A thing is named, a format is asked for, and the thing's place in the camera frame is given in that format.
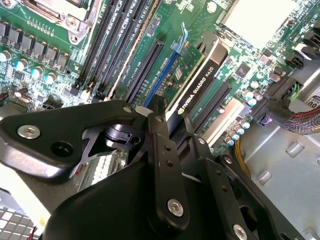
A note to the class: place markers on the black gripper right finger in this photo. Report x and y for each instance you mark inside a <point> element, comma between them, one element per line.
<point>217,180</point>

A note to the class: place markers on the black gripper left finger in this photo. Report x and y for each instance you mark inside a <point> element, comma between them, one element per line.
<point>75,117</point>

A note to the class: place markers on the green graphics card black shroud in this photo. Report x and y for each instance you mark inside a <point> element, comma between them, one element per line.
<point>197,92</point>

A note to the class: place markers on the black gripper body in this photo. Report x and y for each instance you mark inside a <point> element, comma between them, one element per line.
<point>105,212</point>

